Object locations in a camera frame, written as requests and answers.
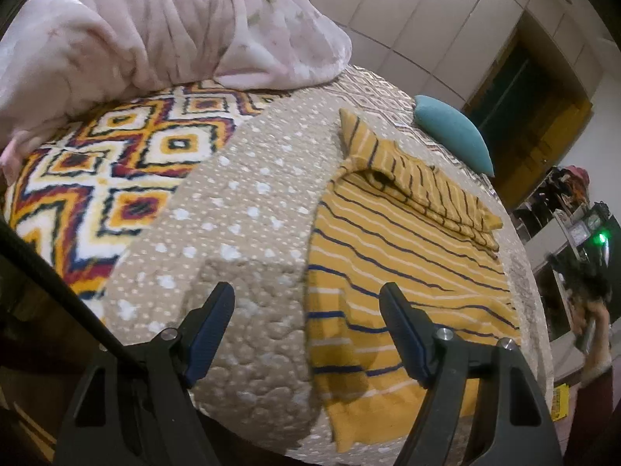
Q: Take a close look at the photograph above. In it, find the cluttered white shelf unit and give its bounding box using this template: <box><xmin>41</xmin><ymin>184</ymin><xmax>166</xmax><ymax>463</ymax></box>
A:
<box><xmin>508</xmin><ymin>164</ymin><xmax>621</xmax><ymax>345</ymax></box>

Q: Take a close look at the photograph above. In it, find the teal oval pillow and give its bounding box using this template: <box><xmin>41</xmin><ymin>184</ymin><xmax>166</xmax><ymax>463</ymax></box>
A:
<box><xmin>413</xmin><ymin>95</ymin><xmax>495</xmax><ymax>178</ymax></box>

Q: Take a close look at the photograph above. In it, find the pink fluffy blanket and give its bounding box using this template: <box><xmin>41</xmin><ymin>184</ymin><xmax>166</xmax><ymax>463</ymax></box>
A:
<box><xmin>1</xmin><ymin>0</ymin><xmax>352</xmax><ymax>183</ymax></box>

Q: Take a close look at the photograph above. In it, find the colourful geometric pattern blanket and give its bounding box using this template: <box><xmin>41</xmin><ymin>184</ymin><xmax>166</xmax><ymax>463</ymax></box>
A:
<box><xmin>1</xmin><ymin>80</ymin><xmax>283</xmax><ymax>316</ymax></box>

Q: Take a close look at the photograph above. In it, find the beige dotted quilt bedspread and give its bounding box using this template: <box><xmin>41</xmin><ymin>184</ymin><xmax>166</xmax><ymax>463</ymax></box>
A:
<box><xmin>103</xmin><ymin>67</ymin><xmax>553</xmax><ymax>465</ymax></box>

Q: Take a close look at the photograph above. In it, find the brown wooden door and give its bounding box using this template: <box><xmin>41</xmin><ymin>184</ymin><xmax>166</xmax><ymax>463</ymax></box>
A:
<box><xmin>464</xmin><ymin>39</ymin><xmax>593</xmax><ymax>210</ymax></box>

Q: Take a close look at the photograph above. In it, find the beige wardrobe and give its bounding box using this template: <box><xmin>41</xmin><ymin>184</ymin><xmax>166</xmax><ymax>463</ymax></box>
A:
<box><xmin>310</xmin><ymin>0</ymin><xmax>603</xmax><ymax>107</ymax></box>

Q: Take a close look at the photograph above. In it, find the person's right hand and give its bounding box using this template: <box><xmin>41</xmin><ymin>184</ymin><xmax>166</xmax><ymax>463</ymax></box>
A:
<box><xmin>571</xmin><ymin>300</ymin><xmax>612</xmax><ymax>388</ymax></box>

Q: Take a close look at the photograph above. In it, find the yellow striped knit sweater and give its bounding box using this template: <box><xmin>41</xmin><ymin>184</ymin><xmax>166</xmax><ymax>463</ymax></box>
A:
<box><xmin>305</xmin><ymin>110</ymin><xmax>520</xmax><ymax>452</ymax></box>

